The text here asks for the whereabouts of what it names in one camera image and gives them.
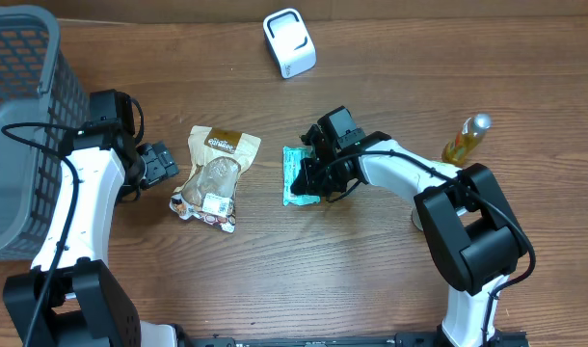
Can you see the clear plastic snack bag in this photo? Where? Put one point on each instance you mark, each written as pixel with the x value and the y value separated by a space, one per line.
pixel 219 158

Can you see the small teal packet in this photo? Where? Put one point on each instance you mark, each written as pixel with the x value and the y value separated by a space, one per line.
pixel 292 157

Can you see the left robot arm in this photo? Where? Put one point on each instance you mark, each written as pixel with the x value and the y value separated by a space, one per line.
pixel 70 297

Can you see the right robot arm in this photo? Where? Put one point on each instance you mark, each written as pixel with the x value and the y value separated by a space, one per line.
pixel 473 236

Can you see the green lid glass jar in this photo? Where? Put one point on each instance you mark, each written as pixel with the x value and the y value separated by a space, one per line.
pixel 416 219

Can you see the yellow dish soap bottle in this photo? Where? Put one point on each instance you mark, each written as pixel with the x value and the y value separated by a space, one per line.
pixel 467 139

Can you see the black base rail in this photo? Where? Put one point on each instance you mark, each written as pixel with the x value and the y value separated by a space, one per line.
pixel 313 342

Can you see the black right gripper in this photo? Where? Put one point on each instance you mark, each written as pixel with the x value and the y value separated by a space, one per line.
pixel 311 183

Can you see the grey plastic mesh basket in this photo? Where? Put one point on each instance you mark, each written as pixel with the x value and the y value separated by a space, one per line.
pixel 40 93

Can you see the white barcode scanner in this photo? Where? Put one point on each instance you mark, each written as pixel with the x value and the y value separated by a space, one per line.
pixel 289 42

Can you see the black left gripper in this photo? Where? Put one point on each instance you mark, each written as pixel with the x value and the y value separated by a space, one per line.
pixel 161 162

